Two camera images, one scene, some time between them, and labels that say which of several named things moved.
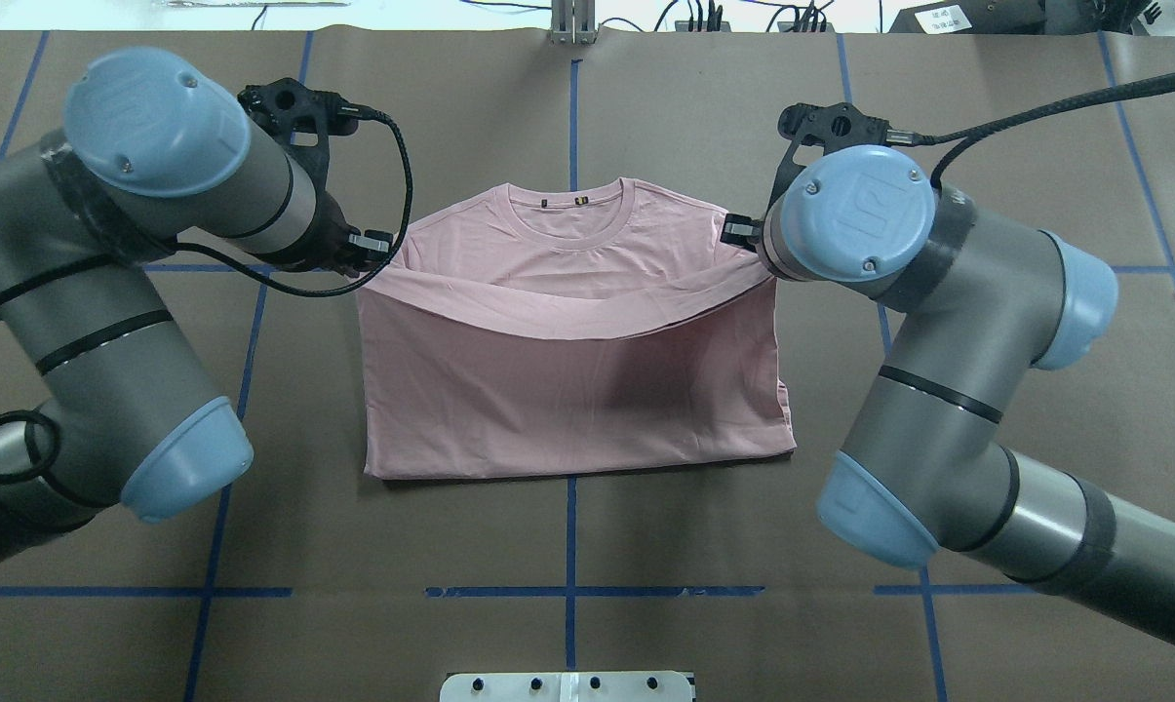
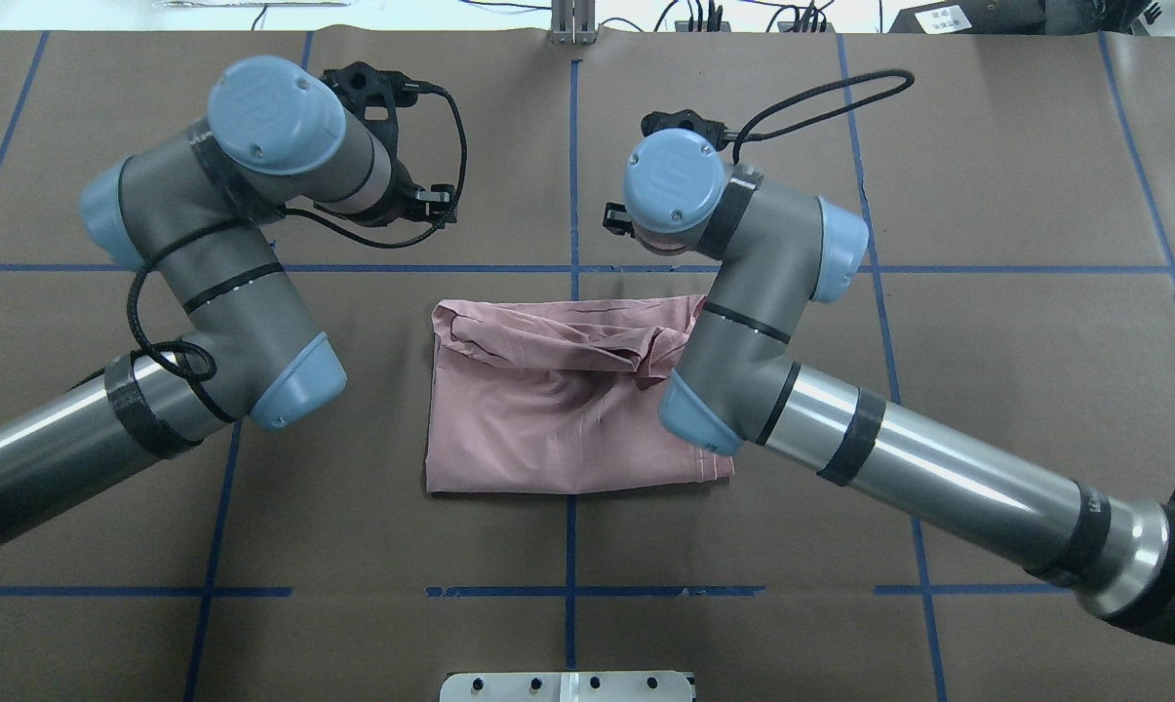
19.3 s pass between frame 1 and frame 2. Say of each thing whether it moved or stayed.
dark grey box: stayed
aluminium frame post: stayed
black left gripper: moved
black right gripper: moved
